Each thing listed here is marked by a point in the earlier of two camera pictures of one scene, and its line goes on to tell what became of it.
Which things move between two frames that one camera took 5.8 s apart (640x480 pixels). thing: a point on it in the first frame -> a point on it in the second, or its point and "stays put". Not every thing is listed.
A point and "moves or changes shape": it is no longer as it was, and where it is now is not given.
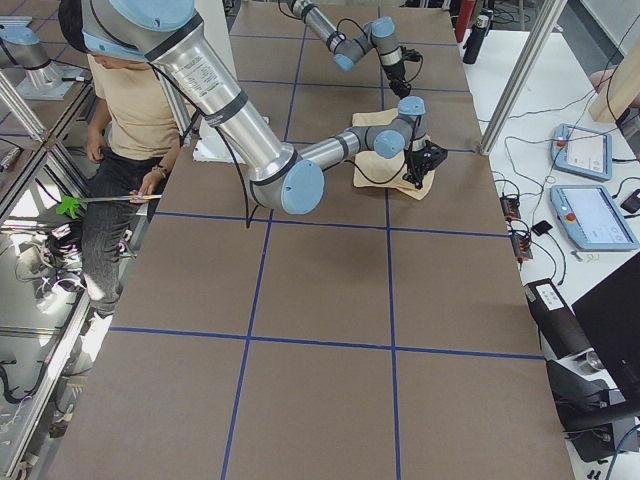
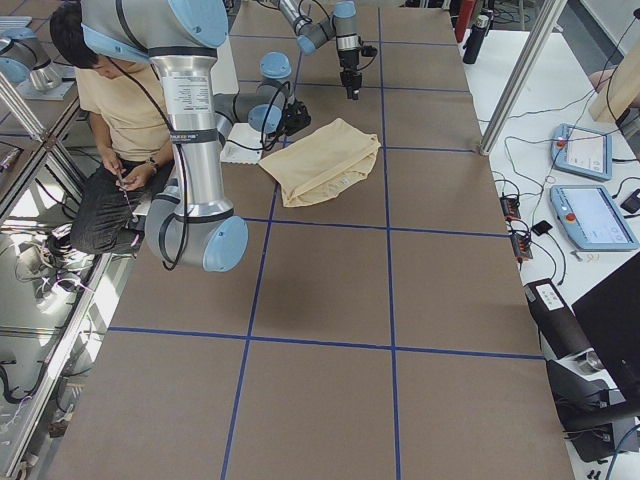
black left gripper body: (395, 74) -> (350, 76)
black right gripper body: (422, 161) -> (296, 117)
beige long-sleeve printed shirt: (372, 170) moves or changes shape
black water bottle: (473, 42) stays put
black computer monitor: (610, 316) stays put
